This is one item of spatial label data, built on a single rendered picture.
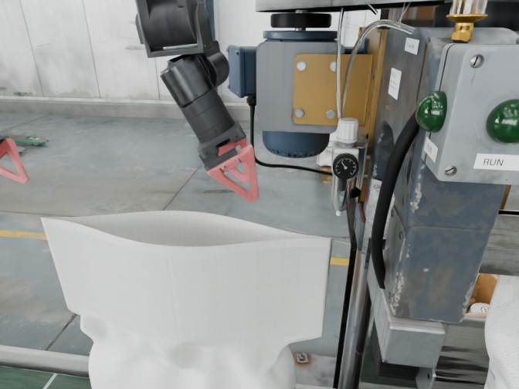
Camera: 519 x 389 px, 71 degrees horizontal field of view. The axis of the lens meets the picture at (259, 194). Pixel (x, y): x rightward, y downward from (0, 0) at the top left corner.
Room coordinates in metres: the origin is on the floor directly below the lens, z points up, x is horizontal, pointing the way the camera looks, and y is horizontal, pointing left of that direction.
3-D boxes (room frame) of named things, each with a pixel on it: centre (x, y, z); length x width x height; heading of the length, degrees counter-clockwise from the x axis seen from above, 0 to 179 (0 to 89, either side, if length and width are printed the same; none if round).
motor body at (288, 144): (0.79, -0.08, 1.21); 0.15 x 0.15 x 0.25
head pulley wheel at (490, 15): (0.43, -0.24, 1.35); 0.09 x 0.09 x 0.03
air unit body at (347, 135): (0.51, -0.13, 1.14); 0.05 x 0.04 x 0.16; 172
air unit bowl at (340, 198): (0.51, -0.13, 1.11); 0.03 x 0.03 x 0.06
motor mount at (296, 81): (0.70, -0.14, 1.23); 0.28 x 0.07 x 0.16; 82
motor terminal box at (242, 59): (0.76, 0.02, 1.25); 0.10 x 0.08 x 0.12; 17
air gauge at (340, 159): (0.49, -0.12, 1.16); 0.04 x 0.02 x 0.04; 82
